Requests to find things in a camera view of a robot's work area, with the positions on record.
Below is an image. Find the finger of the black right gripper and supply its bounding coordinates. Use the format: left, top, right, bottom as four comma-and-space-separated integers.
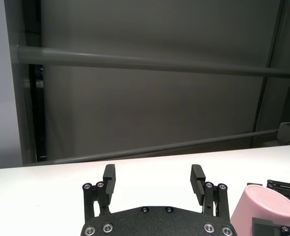
252, 216, 290, 236
247, 179, 290, 206

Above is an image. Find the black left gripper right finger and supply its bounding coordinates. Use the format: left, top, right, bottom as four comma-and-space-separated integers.
189, 164, 229, 219

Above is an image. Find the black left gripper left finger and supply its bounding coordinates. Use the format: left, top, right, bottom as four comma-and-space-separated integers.
82, 164, 117, 222

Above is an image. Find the pink plastic cup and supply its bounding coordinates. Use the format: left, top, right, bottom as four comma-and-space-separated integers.
229, 184, 290, 230

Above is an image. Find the dark grey backdrop panel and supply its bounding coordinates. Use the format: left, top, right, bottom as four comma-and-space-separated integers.
39, 0, 277, 160

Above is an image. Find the thin grey horizontal rail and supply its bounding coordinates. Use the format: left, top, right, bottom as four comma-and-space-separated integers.
36, 128, 280, 165

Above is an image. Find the grey vertical frame post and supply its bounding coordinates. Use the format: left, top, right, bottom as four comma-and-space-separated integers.
252, 0, 290, 148
4, 0, 37, 166

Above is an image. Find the thick grey horizontal rail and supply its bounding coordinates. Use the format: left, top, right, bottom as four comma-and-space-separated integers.
16, 44, 290, 80

